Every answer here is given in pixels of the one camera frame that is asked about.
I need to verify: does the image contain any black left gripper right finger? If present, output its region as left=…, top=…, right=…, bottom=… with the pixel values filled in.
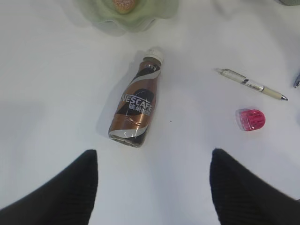
left=210, top=149, right=300, bottom=225

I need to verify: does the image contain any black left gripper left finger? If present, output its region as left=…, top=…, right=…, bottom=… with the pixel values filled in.
left=0, top=150, right=98, bottom=225

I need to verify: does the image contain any sugared bread roll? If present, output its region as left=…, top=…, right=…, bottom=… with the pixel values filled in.
left=112, top=0, right=136, bottom=14

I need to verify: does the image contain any pink pencil sharpener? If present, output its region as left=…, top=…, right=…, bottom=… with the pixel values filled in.
left=235, top=108, right=266, bottom=132

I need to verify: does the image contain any cream white ballpoint pen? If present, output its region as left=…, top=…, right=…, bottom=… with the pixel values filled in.
left=216, top=68, right=288, bottom=101

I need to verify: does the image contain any grey white ballpoint pen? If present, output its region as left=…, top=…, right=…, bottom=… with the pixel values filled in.
left=293, top=74, right=300, bottom=88

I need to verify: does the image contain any green wavy glass plate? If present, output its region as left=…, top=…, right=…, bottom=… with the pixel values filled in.
left=75, top=0, right=179, bottom=33

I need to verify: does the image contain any green plastic woven basket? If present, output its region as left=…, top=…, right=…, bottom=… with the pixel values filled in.
left=277, top=0, right=300, bottom=6

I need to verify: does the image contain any brown Nescafe coffee bottle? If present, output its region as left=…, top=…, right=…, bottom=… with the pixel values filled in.
left=108, top=47, right=163, bottom=148

